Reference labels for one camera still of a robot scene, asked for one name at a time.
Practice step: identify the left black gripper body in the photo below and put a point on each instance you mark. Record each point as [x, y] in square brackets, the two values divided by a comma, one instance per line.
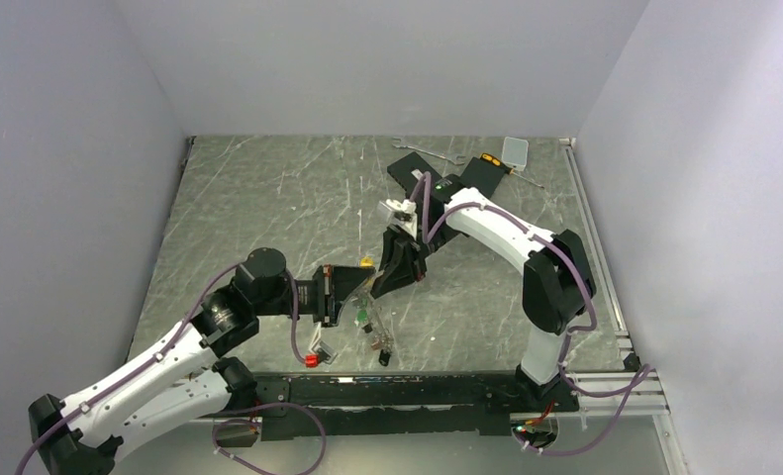
[318, 296]

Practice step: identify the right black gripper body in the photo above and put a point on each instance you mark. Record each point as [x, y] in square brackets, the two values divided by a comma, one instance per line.
[421, 249]

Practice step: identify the black key tag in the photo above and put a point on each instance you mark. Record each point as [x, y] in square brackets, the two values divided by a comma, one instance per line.
[384, 357]

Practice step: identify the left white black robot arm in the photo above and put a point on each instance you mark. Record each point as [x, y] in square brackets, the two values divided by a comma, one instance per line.
[188, 372]

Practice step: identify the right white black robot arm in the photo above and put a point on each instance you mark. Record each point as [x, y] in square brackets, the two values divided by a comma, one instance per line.
[557, 282]

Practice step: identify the black box with white label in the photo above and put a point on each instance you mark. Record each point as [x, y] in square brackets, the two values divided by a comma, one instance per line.
[407, 171]

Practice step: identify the silver wrench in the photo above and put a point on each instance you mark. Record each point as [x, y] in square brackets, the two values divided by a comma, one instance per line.
[454, 158]

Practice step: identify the plain black box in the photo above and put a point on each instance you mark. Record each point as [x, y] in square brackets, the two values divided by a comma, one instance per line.
[483, 173]

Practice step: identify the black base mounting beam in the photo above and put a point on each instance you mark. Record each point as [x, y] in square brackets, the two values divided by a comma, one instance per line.
[297, 405]

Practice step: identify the clear plastic container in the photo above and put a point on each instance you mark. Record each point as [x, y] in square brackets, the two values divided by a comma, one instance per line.
[515, 153]

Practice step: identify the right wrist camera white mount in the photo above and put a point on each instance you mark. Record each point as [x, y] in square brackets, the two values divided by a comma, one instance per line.
[399, 213]

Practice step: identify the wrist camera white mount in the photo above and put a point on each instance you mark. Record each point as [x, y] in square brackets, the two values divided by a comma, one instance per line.
[318, 351]
[399, 213]

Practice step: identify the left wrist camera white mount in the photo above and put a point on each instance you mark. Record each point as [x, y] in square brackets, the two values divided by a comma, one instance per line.
[318, 351]

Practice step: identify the yellow black handled screwdriver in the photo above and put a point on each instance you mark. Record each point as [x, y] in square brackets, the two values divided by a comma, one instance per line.
[506, 167]

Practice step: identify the aluminium frame rail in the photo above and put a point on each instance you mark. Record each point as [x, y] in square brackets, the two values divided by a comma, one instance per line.
[645, 399]

